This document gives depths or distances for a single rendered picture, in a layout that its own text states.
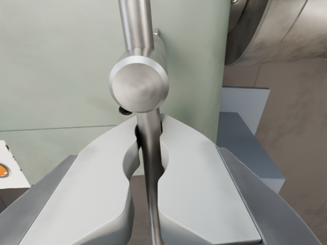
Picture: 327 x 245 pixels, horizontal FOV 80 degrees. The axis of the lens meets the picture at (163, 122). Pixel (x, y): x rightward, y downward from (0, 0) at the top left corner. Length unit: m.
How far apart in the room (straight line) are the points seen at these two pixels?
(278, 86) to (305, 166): 0.99
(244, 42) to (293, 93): 1.60
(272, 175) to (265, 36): 0.38
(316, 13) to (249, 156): 0.41
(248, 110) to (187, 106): 0.65
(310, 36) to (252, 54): 0.06
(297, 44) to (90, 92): 0.24
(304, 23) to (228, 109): 0.58
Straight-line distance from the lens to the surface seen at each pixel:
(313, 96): 1.98
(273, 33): 0.26
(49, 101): 0.23
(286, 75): 1.77
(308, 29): 0.28
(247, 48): 0.27
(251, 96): 0.82
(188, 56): 0.19
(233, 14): 0.29
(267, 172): 0.57
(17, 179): 0.32
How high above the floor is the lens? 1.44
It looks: 59 degrees down
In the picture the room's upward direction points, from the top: 179 degrees clockwise
